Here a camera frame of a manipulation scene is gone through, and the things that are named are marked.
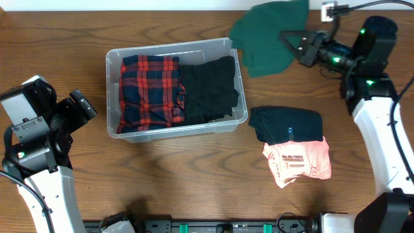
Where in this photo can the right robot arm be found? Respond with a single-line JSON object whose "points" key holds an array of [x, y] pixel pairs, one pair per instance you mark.
{"points": [[373, 102]]}

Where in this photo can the dark navy garment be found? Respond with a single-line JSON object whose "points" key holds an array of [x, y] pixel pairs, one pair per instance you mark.
{"points": [[277, 125]]}

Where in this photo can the pink printed t-shirt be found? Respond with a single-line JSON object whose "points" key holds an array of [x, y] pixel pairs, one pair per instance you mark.
{"points": [[290, 160]]}

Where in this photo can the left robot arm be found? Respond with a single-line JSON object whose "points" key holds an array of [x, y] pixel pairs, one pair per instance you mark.
{"points": [[37, 147]]}

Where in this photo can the black mounting rail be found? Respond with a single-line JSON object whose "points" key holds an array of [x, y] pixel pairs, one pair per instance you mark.
{"points": [[284, 224]]}

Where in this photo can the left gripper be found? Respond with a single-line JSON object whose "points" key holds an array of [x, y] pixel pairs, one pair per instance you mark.
{"points": [[76, 118]]}

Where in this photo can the red plaid flannel shirt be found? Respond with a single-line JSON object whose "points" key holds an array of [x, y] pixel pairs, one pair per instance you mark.
{"points": [[151, 93]]}

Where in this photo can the black garment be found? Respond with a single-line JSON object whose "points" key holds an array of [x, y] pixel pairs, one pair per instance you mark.
{"points": [[209, 90]]}

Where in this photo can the dark green garment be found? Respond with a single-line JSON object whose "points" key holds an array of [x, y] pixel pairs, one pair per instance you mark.
{"points": [[257, 35]]}

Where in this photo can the clear plastic storage bin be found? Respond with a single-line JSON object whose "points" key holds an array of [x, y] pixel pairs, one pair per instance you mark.
{"points": [[189, 53]]}

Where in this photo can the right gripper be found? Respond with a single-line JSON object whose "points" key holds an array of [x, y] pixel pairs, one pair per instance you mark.
{"points": [[316, 43]]}

